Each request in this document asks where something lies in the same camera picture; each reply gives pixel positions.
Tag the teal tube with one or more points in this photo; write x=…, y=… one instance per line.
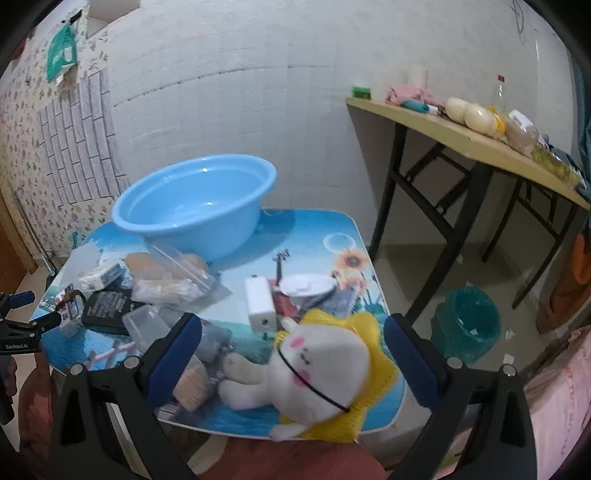
x=413, y=106

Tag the green trash bin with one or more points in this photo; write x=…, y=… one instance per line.
x=471, y=323

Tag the white soap packet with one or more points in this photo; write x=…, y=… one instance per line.
x=104, y=276

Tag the clear zip bag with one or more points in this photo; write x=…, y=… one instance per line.
x=161, y=288

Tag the small white printed packet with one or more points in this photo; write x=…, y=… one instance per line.
x=69, y=307

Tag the black packet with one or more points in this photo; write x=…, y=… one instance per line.
x=108, y=307

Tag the brown wooden door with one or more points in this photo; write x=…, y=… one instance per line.
x=11, y=249

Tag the small green box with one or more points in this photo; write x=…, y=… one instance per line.
x=361, y=92

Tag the clear plastic box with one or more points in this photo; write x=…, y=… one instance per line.
x=145, y=327

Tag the green hanging bag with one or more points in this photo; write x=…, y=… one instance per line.
x=62, y=53

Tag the white round lid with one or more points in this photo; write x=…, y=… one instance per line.
x=304, y=286

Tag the pink bedding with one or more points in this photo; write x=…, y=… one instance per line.
x=561, y=406

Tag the pink cloth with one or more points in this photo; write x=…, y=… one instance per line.
x=411, y=95

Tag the bag of green grapes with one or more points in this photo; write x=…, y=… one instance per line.
x=554, y=164

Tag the orange cloth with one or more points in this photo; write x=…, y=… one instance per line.
x=570, y=286

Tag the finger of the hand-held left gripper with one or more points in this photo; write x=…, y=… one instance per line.
x=21, y=299
x=41, y=323

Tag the clear glass bottle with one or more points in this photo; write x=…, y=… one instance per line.
x=498, y=94

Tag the wooden folding table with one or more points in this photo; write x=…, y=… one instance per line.
x=461, y=138

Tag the teal curtain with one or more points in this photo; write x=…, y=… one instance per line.
x=582, y=138

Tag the white power adapter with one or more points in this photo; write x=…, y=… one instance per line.
x=258, y=304

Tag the white and yellow plush toy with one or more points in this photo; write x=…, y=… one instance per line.
x=323, y=364

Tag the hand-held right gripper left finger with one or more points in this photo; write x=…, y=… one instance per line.
x=178, y=364

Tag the blue plastic basin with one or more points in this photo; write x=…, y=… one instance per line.
x=194, y=207

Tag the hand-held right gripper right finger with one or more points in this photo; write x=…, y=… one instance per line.
x=411, y=364

